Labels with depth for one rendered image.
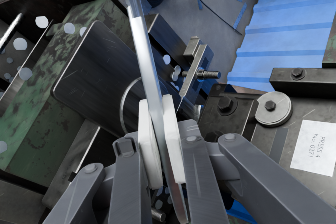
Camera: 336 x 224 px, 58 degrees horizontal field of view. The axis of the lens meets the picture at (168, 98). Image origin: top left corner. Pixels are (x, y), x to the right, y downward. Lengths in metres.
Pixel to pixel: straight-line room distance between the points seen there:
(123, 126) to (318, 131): 0.30
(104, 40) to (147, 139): 0.35
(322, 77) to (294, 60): 1.65
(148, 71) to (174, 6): 1.63
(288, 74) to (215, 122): 0.13
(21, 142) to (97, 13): 0.29
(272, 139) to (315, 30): 1.79
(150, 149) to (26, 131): 0.46
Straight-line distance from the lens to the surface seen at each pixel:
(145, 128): 0.17
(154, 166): 0.16
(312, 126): 0.45
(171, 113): 0.18
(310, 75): 0.45
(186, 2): 1.89
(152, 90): 0.18
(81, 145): 0.61
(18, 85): 0.94
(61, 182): 0.61
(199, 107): 0.66
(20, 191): 0.62
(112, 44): 0.51
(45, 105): 0.60
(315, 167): 0.43
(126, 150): 0.15
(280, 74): 0.47
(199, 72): 0.71
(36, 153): 0.61
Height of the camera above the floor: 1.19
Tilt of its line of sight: 43 degrees down
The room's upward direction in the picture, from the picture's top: 96 degrees clockwise
